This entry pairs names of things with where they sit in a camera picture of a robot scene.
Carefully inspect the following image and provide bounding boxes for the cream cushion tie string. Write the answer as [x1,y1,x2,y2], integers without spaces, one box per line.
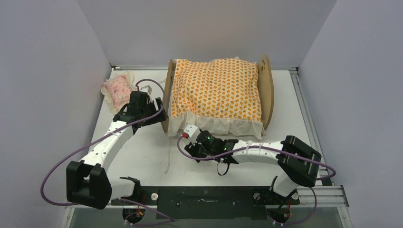
[163,135,173,174]

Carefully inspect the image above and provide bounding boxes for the orange patterned bed cushion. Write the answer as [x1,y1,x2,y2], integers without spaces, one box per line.
[167,57,267,140]

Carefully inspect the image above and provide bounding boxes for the wooden pet bed frame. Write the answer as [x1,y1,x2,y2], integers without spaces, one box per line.
[161,55,275,134]

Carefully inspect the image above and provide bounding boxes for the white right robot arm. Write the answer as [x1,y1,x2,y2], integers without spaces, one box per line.
[179,125,322,203]

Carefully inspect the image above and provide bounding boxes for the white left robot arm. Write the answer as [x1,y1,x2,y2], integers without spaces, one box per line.
[66,91,167,209]

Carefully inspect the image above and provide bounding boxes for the pink frilled small pillow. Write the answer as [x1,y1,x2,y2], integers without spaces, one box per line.
[101,71,134,114]

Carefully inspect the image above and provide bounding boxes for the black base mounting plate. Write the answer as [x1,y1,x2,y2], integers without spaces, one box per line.
[128,186,300,220]

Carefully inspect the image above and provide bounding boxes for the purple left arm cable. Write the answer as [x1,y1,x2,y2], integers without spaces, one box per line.
[40,78,175,227]

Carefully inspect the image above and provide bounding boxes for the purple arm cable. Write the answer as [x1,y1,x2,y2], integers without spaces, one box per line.
[40,78,175,227]
[176,134,337,226]

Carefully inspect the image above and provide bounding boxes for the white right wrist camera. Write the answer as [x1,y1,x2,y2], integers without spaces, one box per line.
[182,124,201,142]

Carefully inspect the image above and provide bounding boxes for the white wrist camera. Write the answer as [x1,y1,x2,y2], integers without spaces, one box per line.
[137,85,152,96]
[182,124,201,142]

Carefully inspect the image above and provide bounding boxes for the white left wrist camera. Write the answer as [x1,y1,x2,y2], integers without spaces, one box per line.
[137,85,152,96]

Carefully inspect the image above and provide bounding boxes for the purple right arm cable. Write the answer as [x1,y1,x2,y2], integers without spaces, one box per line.
[176,134,337,226]

